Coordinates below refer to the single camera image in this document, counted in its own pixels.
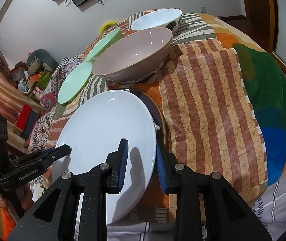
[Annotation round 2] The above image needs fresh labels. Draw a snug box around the white plate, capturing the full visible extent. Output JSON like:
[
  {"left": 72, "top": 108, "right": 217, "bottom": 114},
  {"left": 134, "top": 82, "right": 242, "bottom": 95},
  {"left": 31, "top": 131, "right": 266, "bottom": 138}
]
[{"left": 52, "top": 90, "right": 157, "bottom": 224}]

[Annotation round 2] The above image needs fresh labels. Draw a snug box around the dark purple plate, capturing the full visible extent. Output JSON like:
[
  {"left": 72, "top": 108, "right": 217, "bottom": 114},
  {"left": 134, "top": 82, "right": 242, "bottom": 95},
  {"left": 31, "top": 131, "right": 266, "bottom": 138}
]
[{"left": 130, "top": 88, "right": 168, "bottom": 181}]

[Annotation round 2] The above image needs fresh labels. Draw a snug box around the mint green plate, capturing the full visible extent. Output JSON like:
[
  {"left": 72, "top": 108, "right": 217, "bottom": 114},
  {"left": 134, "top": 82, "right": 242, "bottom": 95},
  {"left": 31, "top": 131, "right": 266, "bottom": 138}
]
[{"left": 58, "top": 61, "right": 92, "bottom": 104}]

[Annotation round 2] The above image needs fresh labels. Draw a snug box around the pink bowl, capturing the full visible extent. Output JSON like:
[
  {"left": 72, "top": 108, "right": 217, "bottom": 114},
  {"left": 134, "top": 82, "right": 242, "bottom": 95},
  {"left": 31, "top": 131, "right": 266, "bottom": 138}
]
[{"left": 92, "top": 27, "right": 173, "bottom": 83}]

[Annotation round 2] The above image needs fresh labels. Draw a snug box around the mint green bowl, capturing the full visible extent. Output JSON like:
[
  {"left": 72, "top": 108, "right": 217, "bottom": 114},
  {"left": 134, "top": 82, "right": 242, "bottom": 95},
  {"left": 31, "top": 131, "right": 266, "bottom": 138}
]
[{"left": 85, "top": 27, "right": 123, "bottom": 62}]

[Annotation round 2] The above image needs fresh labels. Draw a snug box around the white spotted bowl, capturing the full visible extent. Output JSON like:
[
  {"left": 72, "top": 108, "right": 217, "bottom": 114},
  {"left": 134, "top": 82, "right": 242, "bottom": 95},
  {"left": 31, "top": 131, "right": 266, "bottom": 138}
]
[{"left": 130, "top": 8, "right": 183, "bottom": 33}]

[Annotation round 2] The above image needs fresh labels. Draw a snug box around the left hand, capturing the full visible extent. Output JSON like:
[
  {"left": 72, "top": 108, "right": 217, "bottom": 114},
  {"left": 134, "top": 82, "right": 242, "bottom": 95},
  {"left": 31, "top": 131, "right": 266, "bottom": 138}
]
[{"left": 0, "top": 183, "right": 37, "bottom": 211}]

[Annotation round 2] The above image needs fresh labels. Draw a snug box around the blue patterned patchwork quilt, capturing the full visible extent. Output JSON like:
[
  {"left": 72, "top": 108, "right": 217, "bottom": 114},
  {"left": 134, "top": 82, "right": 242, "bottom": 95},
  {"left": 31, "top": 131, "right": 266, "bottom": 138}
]
[{"left": 27, "top": 53, "right": 85, "bottom": 152}]

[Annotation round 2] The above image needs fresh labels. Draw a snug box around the red box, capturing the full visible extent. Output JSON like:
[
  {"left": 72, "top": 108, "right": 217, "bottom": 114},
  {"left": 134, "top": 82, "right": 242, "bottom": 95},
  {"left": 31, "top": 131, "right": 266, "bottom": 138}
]
[{"left": 13, "top": 104, "right": 32, "bottom": 136}]

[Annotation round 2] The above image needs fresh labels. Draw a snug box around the pink bunny figurine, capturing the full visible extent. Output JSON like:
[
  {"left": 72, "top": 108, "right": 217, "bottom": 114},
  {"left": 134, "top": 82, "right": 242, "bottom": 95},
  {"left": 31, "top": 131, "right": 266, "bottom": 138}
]
[{"left": 32, "top": 87, "right": 43, "bottom": 101}]

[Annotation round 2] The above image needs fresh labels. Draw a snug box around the green box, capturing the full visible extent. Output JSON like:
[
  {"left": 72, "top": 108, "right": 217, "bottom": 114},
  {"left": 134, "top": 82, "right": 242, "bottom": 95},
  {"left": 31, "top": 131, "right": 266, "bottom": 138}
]
[{"left": 28, "top": 70, "right": 53, "bottom": 97}]

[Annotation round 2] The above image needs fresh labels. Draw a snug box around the striped patchwork blanket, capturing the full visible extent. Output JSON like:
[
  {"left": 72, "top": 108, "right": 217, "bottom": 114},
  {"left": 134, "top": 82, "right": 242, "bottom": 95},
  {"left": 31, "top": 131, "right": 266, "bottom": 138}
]
[{"left": 45, "top": 10, "right": 269, "bottom": 224}]

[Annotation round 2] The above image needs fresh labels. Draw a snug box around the grey plush pillow toy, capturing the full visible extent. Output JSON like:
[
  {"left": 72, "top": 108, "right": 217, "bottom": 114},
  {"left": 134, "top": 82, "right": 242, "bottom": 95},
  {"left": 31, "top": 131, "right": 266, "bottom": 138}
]
[{"left": 26, "top": 49, "right": 59, "bottom": 75}]

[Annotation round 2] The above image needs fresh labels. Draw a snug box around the green blue fleece blanket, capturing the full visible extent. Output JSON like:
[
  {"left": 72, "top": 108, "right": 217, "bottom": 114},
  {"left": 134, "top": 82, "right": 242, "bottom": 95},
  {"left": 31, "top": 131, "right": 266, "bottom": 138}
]
[{"left": 212, "top": 16, "right": 286, "bottom": 186}]

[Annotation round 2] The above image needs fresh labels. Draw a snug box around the brown wooden door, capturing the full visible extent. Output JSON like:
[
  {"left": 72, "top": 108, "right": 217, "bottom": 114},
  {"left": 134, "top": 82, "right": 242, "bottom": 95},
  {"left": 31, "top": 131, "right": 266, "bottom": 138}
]
[{"left": 244, "top": 0, "right": 278, "bottom": 53}]

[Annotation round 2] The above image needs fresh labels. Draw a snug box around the wall power socket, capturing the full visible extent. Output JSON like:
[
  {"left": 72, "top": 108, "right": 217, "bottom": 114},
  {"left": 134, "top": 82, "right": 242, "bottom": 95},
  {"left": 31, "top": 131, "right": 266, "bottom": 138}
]
[{"left": 200, "top": 7, "right": 206, "bottom": 13}]

